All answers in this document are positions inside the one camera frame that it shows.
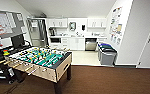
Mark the stainless steel dishwasher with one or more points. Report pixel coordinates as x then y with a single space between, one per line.
91 44

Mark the white lower cabinet door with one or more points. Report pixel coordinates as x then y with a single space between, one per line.
81 43
73 43

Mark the white cabinet door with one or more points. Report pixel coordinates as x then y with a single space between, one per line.
81 43
90 23
50 23
57 23
97 23
103 23
73 43
64 23

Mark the white drawer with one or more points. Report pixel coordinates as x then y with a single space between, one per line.
65 42
65 39
101 39
65 47

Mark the black soap dispenser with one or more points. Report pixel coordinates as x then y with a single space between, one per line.
83 28

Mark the white upper cabinet door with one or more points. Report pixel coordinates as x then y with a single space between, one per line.
57 23
90 23
97 23
50 23
103 23
64 23

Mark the dark countertop appliance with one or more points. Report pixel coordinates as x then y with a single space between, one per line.
52 32

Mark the grey bin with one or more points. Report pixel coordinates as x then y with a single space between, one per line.
108 58
106 47

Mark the wooden foosball table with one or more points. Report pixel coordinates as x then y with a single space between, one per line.
41 65

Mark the stainless steel refrigerator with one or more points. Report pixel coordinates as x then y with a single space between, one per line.
37 32

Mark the brown blue framed notice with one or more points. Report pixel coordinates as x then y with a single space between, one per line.
119 28

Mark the black computer monitor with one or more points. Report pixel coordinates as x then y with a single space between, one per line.
17 40

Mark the grey bulletin board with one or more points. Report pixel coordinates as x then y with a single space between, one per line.
6 23

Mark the colourful wall poster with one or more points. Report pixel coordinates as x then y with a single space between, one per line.
116 20

